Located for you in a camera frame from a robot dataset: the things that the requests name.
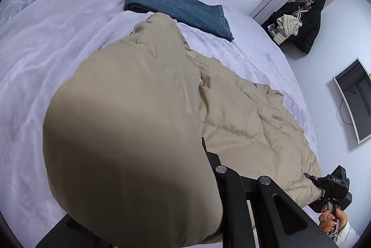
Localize beige puffer jacket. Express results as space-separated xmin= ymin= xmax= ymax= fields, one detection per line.
xmin=43 ymin=14 xmax=321 ymax=247

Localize white sleeved right forearm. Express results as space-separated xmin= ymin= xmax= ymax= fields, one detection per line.
xmin=336 ymin=222 xmax=360 ymax=248

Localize person's right hand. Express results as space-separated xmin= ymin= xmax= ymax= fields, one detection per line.
xmin=319 ymin=205 xmax=348 ymax=233

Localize white framed monitor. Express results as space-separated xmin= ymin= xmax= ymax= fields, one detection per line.
xmin=333 ymin=58 xmax=370 ymax=144

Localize cream striped hanging garment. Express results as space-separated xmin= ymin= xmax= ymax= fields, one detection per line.
xmin=274 ymin=14 xmax=302 ymax=45

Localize black coat on rack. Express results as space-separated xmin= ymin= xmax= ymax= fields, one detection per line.
xmin=262 ymin=0 xmax=326 ymax=55

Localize lavender plush bed blanket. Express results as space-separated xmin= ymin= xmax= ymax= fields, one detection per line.
xmin=1 ymin=0 xmax=316 ymax=247

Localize folded blue jeans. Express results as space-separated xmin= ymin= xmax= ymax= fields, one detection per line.
xmin=123 ymin=0 xmax=234 ymax=42

